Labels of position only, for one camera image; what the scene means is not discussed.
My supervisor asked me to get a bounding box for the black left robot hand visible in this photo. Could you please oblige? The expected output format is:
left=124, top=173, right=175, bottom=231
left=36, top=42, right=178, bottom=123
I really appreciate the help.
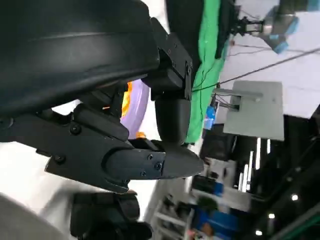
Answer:
left=0, top=0, right=205, bottom=195

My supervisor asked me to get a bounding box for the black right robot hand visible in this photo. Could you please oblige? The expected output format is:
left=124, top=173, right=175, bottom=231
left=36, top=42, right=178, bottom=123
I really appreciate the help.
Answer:
left=69, top=191, right=154, bottom=240

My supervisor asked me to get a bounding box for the black backdrop cloth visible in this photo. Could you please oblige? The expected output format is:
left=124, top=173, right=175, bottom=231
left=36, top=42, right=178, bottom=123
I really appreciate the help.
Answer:
left=165, top=0, right=209, bottom=67

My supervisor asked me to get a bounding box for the lilac plate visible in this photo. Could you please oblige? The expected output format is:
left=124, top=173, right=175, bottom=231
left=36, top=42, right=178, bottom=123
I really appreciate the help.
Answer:
left=119, top=79, right=152, bottom=141

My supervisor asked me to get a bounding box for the blue box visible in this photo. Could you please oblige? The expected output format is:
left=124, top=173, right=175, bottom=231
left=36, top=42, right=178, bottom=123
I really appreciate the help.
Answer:
left=203, top=105, right=217, bottom=131

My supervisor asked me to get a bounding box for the grey flat panel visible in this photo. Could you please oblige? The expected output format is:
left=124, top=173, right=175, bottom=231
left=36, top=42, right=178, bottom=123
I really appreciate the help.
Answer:
left=212, top=80, right=286, bottom=142

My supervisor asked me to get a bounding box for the white background shelf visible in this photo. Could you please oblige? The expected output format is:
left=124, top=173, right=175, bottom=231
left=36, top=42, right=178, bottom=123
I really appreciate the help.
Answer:
left=149, top=192, right=195, bottom=240

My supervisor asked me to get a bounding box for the green backdrop cloth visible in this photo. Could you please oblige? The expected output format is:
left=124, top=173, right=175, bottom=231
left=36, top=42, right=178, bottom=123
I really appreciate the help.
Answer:
left=184, top=0, right=232, bottom=146

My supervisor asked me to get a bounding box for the long thin black cable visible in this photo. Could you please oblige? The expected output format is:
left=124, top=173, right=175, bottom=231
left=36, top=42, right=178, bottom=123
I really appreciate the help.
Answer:
left=191, top=47, right=320, bottom=92

